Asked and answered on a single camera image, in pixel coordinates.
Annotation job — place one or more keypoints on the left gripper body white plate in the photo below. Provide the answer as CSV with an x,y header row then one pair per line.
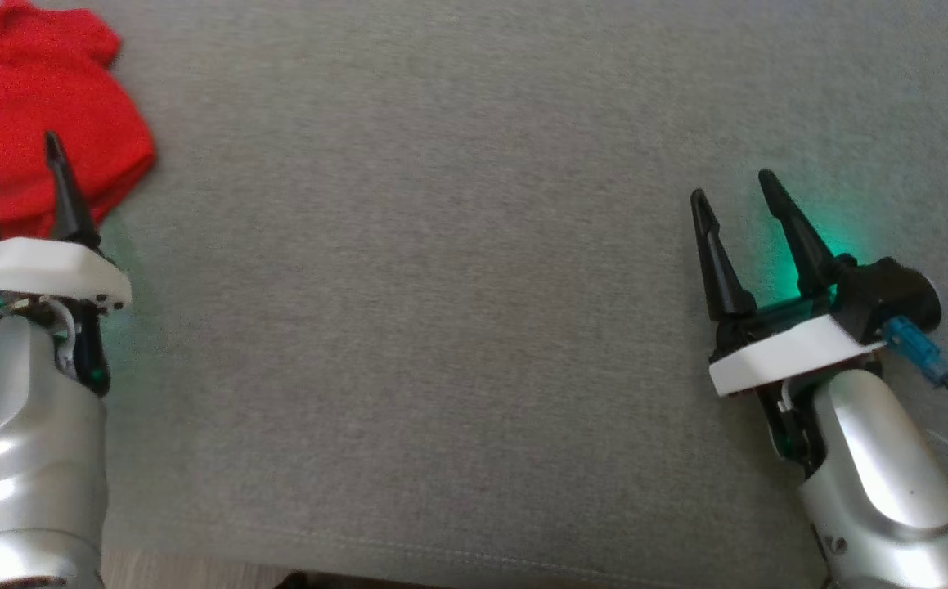
x,y
40,266

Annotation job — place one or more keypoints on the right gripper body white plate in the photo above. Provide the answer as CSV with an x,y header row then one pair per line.
x,y
784,356

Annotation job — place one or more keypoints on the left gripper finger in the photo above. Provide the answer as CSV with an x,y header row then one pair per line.
x,y
69,200

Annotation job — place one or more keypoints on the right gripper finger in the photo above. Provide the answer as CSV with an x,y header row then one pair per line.
x,y
801,241
723,270

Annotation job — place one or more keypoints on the red basketball jersey shirt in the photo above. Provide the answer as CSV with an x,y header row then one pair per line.
x,y
40,98

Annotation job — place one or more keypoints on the large grey sofa seat cushion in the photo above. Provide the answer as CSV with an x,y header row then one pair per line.
x,y
441,286

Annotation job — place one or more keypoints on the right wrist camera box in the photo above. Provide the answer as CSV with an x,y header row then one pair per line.
x,y
891,290

